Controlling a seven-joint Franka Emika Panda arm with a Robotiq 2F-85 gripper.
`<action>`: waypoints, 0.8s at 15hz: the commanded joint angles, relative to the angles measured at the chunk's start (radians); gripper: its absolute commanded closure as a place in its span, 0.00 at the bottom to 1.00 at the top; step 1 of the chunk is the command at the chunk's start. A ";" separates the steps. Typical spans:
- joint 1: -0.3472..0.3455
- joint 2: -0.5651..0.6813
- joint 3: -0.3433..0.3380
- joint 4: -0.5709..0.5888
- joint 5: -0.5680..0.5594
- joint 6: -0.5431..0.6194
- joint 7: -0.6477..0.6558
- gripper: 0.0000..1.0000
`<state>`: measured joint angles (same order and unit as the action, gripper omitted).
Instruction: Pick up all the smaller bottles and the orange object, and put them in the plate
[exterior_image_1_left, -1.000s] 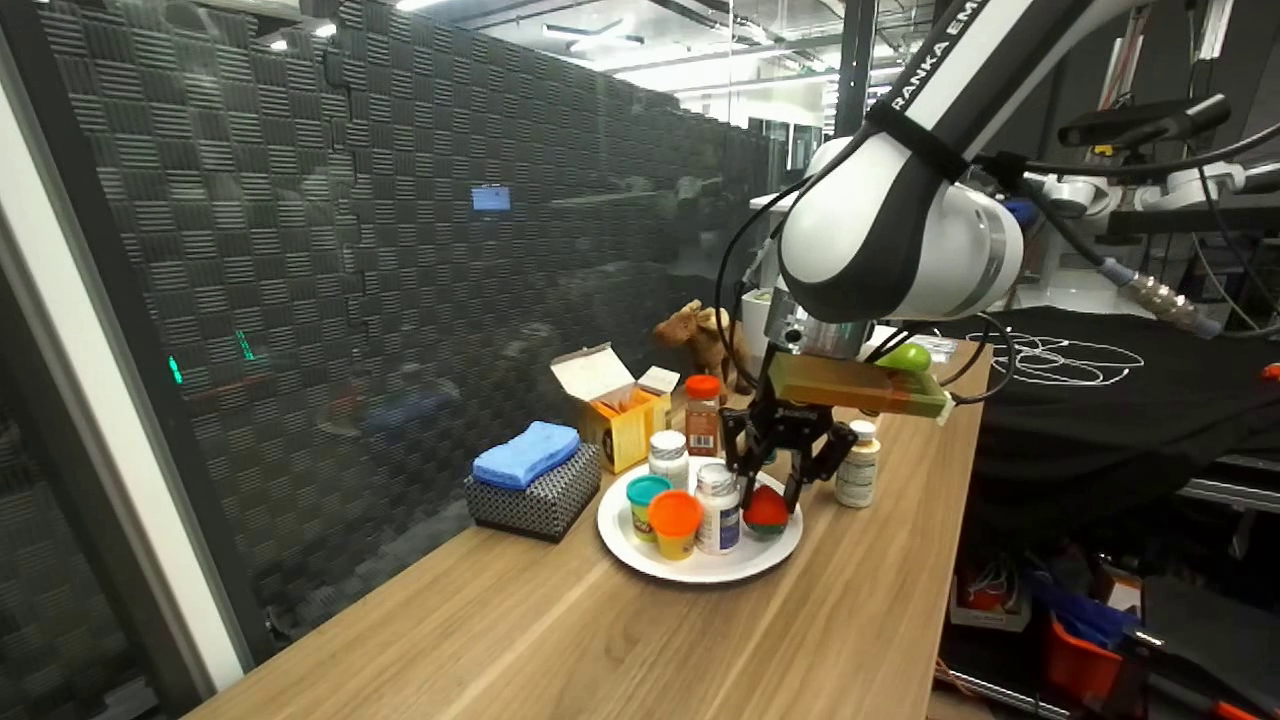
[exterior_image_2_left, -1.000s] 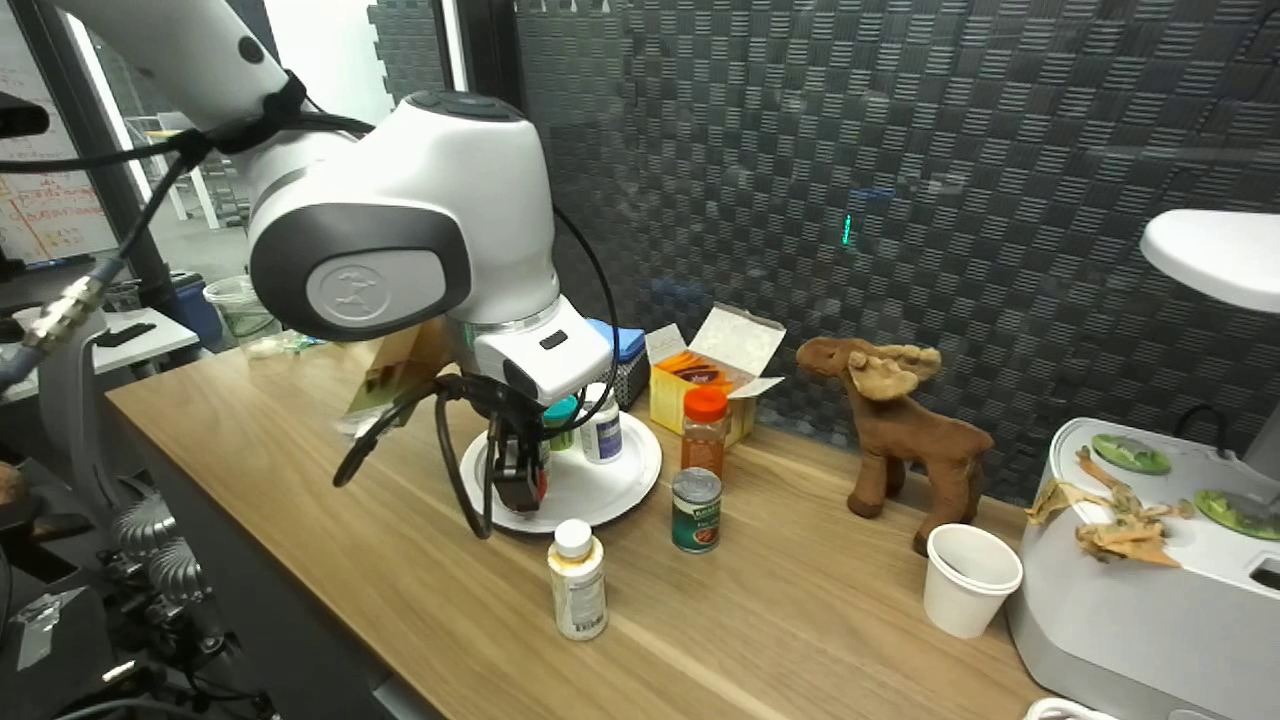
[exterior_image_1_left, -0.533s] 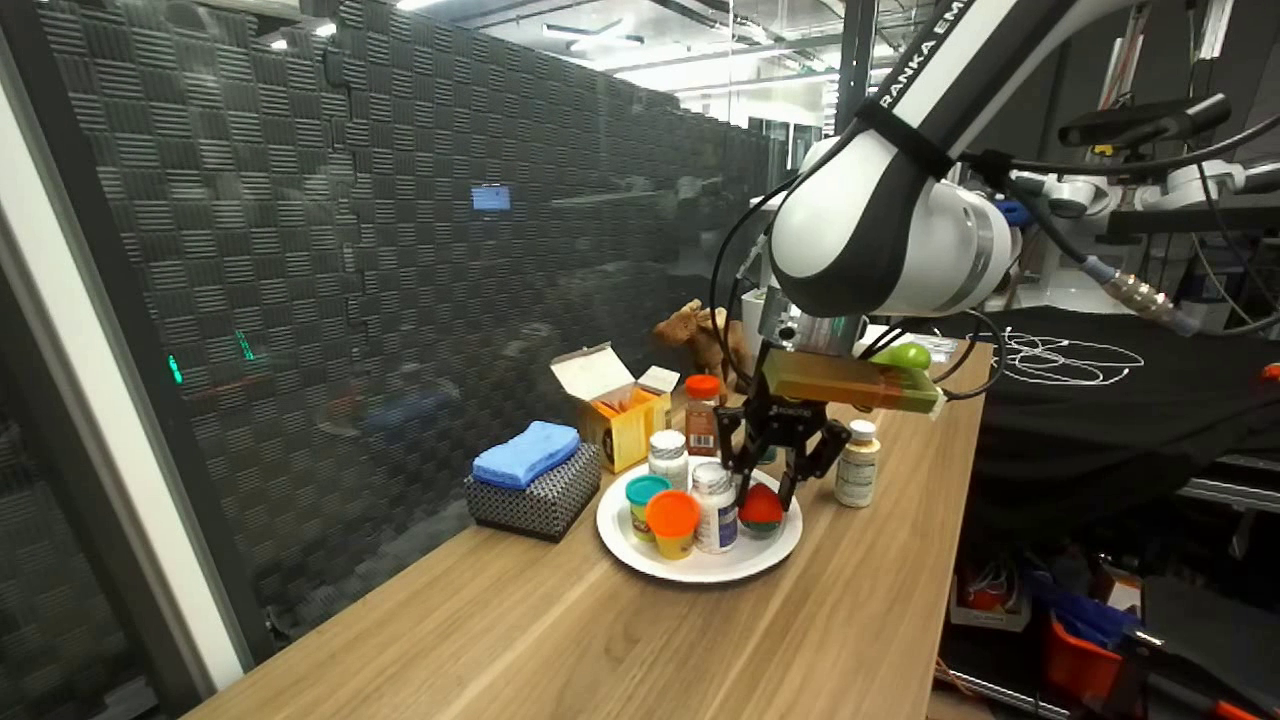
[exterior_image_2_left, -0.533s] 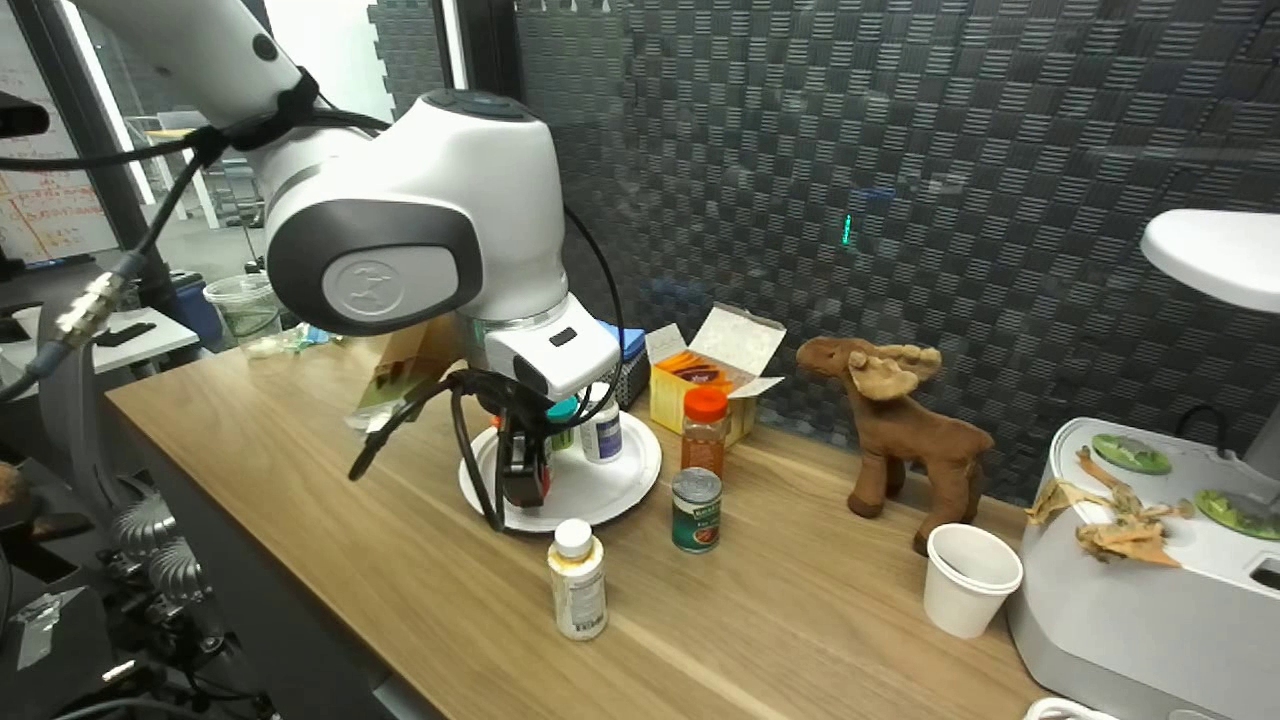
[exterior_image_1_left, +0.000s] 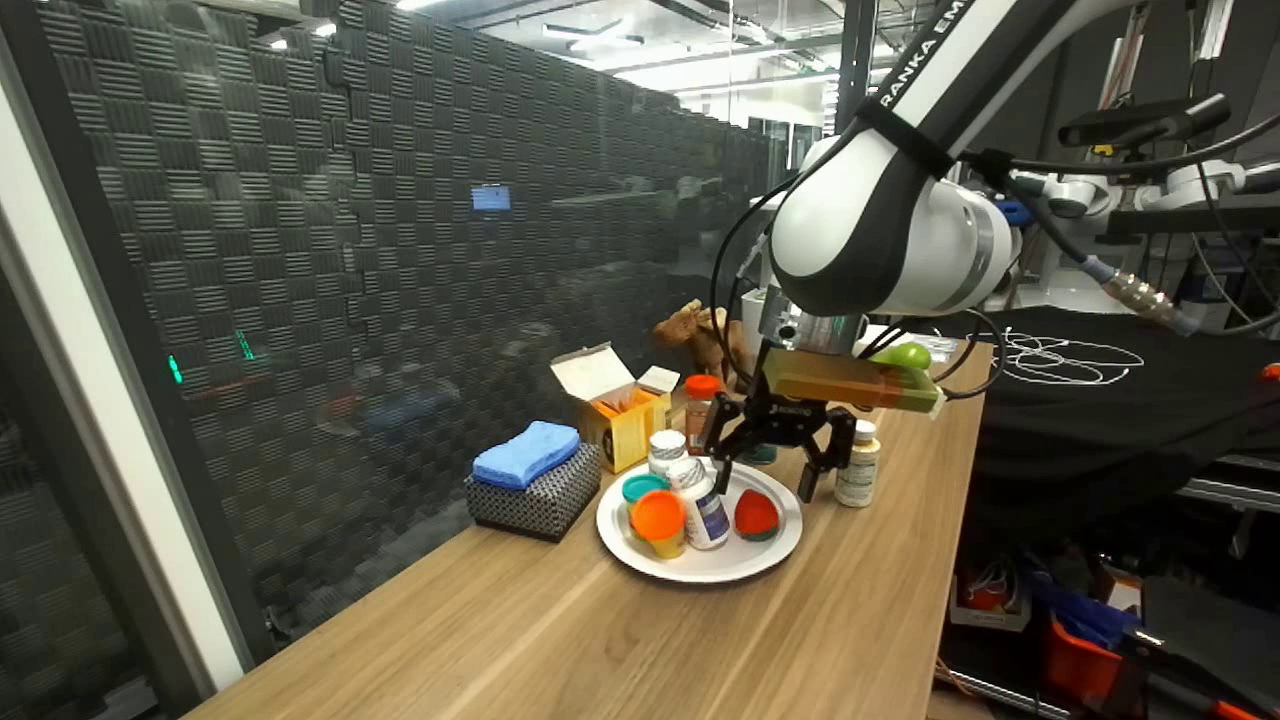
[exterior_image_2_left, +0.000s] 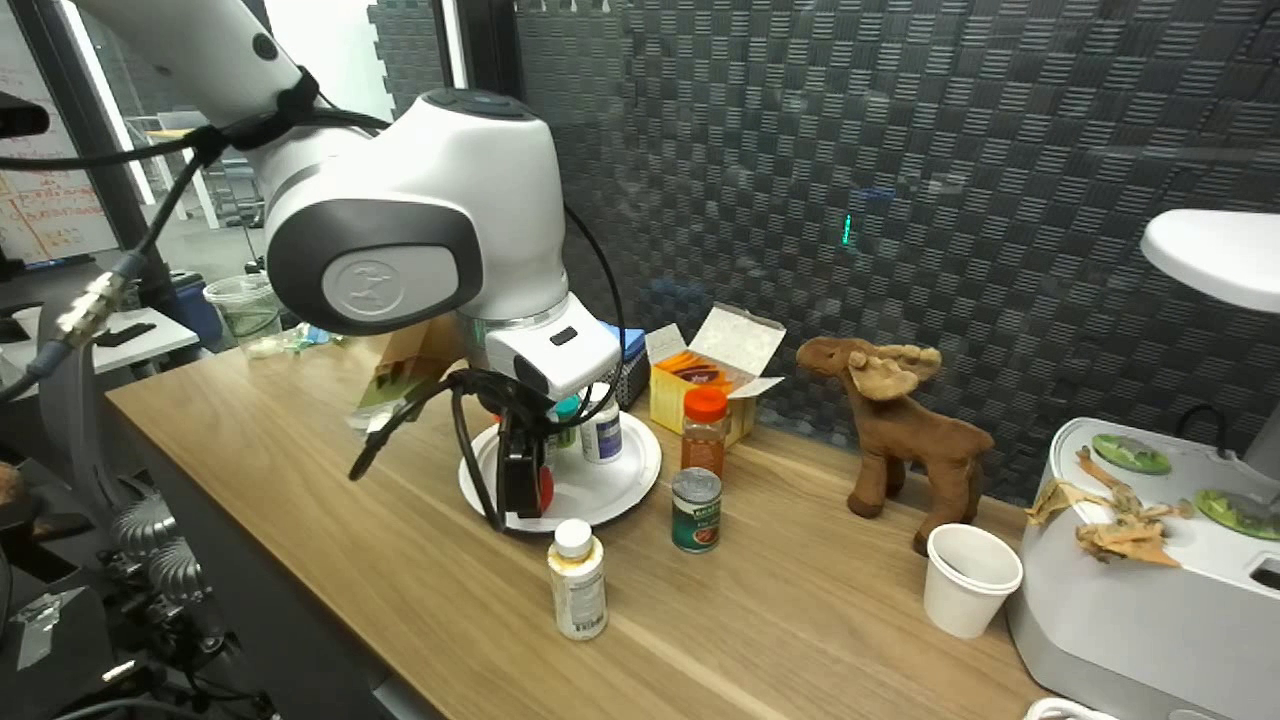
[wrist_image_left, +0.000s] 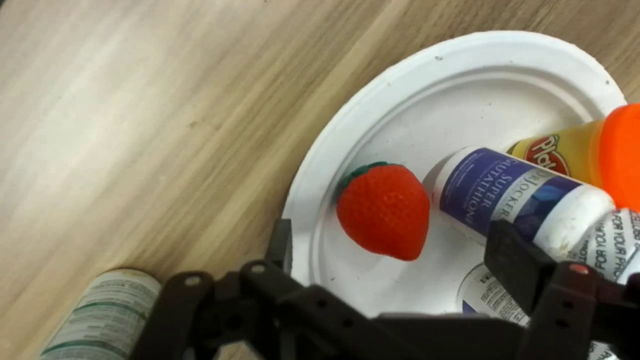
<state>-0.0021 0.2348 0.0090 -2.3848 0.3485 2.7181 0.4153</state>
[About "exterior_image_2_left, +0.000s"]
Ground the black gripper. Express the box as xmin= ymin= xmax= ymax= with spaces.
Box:
xmin=474 ymin=365 xmax=573 ymax=530

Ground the small tub teal lid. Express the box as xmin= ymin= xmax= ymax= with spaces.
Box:
xmin=548 ymin=385 xmax=593 ymax=454

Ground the spice bottle orange lid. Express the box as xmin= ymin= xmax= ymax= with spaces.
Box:
xmin=682 ymin=385 xmax=736 ymax=481

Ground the white paper plate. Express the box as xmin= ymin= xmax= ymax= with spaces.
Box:
xmin=451 ymin=410 xmax=668 ymax=542

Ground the tall cream supplement bottle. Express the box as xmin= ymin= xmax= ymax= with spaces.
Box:
xmin=543 ymin=516 xmax=617 ymax=648

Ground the grey patterned block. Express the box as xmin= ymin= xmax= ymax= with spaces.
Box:
xmin=612 ymin=349 xmax=658 ymax=411

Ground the flat card on wrist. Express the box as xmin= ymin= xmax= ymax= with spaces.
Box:
xmin=348 ymin=311 xmax=474 ymax=436

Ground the blue sponge cloth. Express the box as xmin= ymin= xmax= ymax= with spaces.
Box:
xmin=602 ymin=317 xmax=653 ymax=369

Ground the green food can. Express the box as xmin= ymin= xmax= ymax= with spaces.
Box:
xmin=668 ymin=463 xmax=729 ymax=558

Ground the open yellow cardboard box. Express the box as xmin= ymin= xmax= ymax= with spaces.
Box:
xmin=640 ymin=301 xmax=791 ymax=446

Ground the clear plastic container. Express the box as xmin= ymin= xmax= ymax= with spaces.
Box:
xmin=201 ymin=267 xmax=284 ymax=340

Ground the black tripod equipment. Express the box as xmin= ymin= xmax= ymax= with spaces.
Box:
xmin=0 ymin=454 xmax=275 ymax=720

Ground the white paper cup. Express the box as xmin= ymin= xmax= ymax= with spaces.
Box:
xmin=919 ymin=522 xmax=1033 ymax=644

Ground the black slanted pole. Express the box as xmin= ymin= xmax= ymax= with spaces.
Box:
xmin=10 ymin=0 xmax=179 ymax=321

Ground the dried brown leaf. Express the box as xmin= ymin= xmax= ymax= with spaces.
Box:
xmin=1029 ymin=449 xmax=1192 ymax=577

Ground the green round disc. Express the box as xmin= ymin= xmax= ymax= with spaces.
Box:
xmin=1192 ymin=489 xmax=1280 ymax=543
xmin=1088 ymin=431 xmax=1179 ymax=481

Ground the white grey appliance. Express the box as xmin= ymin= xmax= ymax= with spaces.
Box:
xmin=1005 ymin=411 xmax=1280 ymax=720

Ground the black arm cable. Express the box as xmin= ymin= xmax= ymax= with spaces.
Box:
xmin=346 ymin=197 xmax=631 ymax=532

